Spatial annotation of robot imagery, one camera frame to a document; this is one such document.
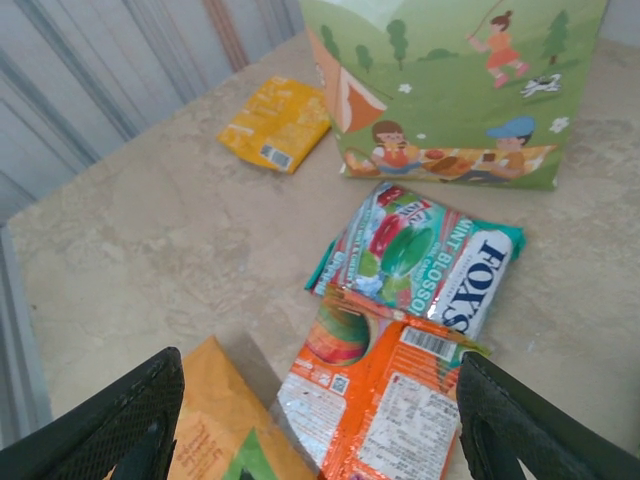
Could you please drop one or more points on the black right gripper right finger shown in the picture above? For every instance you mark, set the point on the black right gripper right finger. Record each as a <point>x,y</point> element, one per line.
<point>505,410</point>

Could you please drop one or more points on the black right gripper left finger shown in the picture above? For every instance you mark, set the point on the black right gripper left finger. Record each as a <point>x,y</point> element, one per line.
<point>120,425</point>

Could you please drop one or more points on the orange foil snack packet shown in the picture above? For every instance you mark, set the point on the orange foil snack packet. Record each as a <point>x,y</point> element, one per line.
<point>380,400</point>

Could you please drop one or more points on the teal Fox's mint candy bag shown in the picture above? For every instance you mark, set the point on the teal Fox's mint candy bag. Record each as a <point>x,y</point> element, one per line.
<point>430,260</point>

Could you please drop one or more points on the white paper gift bag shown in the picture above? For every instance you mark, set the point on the white paper gift bag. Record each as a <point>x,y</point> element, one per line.
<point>450,85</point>

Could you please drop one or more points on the small green packet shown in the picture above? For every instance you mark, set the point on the small green packet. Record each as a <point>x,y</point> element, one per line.
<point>215,415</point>

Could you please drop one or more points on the yellow snack packet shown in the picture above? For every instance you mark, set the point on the yellow snack packet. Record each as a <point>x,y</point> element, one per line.
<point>277,122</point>

